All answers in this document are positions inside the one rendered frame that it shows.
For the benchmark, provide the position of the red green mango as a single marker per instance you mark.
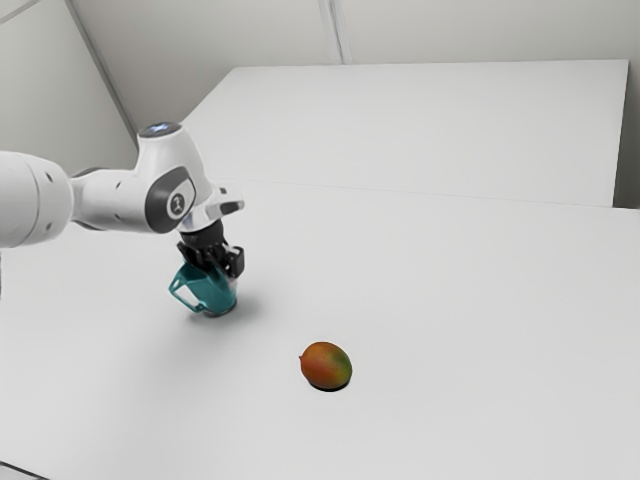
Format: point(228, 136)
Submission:
point(326, 365)

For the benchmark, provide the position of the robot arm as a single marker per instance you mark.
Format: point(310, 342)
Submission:
point(100, 195)

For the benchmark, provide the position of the teal faceted mug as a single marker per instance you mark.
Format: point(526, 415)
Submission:
point(205, 292)

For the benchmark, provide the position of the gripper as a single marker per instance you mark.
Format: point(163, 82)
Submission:
point(202, 246)

